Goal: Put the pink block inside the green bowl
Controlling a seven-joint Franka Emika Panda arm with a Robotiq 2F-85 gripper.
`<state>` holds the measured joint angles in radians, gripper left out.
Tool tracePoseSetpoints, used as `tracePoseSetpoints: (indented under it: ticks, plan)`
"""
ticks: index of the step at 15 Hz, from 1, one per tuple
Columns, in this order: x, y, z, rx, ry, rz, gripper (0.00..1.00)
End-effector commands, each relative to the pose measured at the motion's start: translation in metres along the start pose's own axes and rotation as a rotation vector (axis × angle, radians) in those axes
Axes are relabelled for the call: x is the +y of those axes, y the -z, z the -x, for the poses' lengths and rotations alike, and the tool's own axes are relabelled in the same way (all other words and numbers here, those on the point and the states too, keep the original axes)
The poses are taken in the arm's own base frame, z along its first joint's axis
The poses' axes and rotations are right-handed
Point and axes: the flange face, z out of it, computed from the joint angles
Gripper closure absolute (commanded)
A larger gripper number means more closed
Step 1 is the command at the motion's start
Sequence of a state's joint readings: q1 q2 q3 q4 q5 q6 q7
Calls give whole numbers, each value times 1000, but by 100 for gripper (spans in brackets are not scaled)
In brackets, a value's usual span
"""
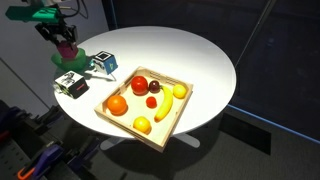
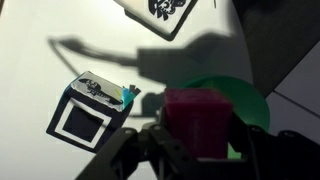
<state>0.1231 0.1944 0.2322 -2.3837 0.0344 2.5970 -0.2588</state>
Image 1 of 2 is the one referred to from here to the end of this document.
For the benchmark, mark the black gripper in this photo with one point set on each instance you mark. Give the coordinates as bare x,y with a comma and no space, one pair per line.
55,29

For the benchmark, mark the pink block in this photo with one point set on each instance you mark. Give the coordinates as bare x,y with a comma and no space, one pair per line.
67,50

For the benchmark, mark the green bowl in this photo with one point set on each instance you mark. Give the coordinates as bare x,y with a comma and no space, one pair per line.
78,61

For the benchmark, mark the cube with zebra print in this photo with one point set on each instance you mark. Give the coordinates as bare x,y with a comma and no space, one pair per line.
71,85

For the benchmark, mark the cube with black square print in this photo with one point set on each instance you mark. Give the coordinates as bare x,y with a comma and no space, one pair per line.
105,63

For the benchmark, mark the blue window mullion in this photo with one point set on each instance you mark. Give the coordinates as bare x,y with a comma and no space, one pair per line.
109,13

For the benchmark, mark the orange fruit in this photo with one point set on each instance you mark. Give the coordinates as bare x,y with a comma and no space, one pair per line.
117,104

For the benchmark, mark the red tomato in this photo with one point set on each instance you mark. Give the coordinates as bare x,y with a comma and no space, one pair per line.
139,85

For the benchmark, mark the dark plum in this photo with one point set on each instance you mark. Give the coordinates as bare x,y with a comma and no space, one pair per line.
154,86

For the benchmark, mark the small red fruit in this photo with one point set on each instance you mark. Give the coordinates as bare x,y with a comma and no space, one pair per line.
151,102

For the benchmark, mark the yellow-orange round fruit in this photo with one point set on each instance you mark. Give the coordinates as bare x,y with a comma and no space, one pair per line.
142,124

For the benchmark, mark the yellow banana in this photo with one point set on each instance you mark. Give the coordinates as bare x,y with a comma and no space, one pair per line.
164,105

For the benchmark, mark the yellow lemon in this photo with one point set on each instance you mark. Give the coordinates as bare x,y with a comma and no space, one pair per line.
179,91

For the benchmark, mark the black perforated mounting board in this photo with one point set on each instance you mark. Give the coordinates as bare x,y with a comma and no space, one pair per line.
10,161

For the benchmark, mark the wooden tray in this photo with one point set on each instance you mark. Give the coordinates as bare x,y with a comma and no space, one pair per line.
166,128

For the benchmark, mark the dark slanted pole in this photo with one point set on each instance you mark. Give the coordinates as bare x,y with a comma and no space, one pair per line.
255,31

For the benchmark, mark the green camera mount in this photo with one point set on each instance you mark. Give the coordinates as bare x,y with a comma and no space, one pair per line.
31,14

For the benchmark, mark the blue floor rail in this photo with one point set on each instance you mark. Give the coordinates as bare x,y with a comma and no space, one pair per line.
276,125

